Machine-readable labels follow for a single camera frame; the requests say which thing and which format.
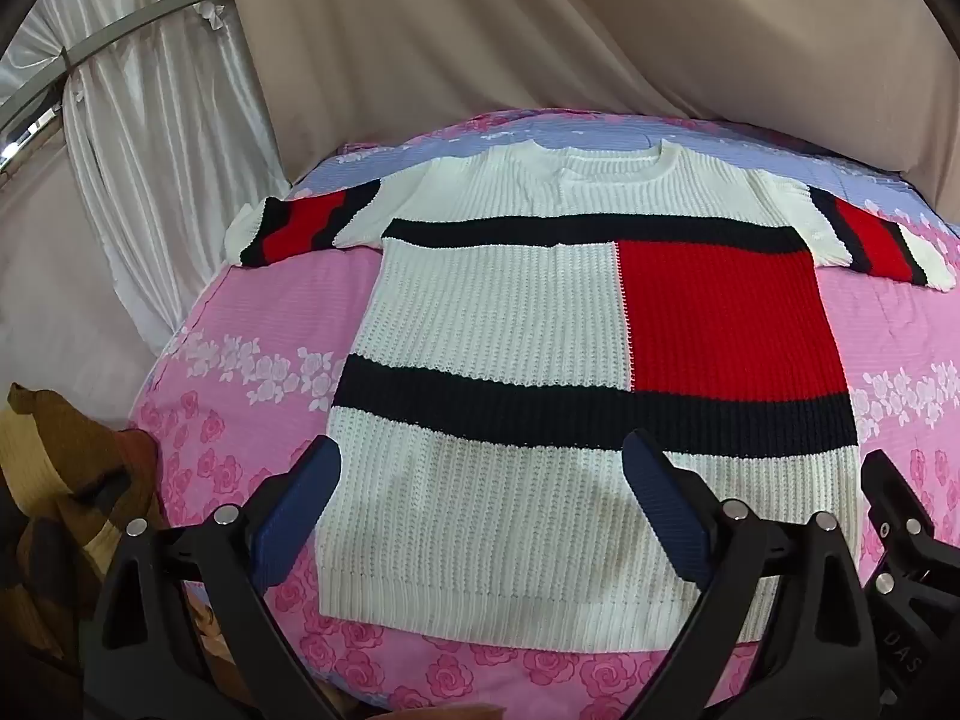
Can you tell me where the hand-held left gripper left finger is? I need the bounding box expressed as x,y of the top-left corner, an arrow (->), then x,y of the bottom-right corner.
81,433 -> 344,720

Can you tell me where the white red black knit sweater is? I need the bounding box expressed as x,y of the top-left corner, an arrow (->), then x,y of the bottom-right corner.
227,139 -> 958,650

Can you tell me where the brown checkered cloth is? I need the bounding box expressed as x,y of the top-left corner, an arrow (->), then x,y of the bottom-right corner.
0,382 -> 167,691

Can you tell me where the pink floral bed sheet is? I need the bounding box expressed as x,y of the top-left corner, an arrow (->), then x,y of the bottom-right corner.
127,111 -> 960,720

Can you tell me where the white satin curtain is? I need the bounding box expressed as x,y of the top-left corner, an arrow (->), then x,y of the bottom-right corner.
15,0 -> 292,316

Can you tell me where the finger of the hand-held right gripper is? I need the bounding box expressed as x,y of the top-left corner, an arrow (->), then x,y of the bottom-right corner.
860,449 -> 940,545

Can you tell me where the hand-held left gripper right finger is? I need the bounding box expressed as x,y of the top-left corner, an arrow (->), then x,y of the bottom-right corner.
622,428 -> 887,720

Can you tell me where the curved metal rail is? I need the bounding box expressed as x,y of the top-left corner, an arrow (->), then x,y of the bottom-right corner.
0,0 -> 232,140

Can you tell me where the pale beige cloth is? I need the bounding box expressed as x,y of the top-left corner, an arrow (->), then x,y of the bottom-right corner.
0,154 -> 188,425

